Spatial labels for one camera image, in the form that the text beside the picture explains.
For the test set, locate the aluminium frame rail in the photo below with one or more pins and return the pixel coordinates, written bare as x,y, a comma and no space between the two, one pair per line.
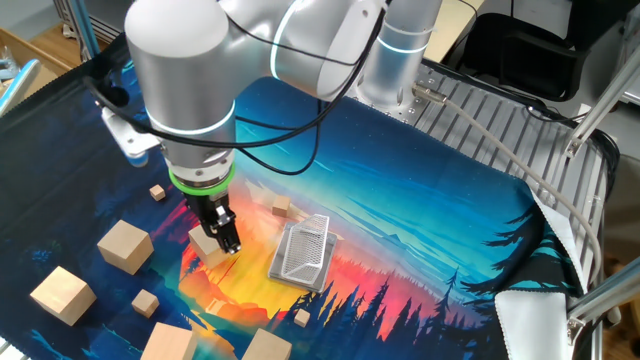
107,25

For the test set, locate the colourful forest print cloth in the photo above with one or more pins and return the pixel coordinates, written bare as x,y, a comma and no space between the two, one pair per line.
400,200

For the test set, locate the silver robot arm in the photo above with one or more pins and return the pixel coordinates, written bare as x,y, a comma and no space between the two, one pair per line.
190,75

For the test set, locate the wooden crate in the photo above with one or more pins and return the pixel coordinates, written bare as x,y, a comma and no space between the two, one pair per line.
45,65

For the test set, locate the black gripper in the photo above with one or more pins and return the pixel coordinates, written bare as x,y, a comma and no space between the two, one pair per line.
205,205

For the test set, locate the light blue object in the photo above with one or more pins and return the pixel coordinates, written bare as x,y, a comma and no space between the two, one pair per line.
20,85

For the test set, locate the aluminium frame strut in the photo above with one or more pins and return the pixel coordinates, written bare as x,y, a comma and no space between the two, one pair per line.
610,295
600,111

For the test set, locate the black case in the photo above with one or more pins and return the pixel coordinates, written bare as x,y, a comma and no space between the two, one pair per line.
525,60

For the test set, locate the silver metal mesh holder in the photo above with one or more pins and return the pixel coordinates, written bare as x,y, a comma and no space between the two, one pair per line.
302,255

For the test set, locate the small wooden cube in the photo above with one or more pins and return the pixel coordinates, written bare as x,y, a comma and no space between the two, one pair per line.
301,318
157,193
145,304
281,205

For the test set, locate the large wooden cube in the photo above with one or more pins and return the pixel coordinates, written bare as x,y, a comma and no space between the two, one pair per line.
167,345
125,247
62,297
207,252
266,346

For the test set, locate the blue post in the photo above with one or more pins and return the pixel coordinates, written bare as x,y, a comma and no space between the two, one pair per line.
85,30

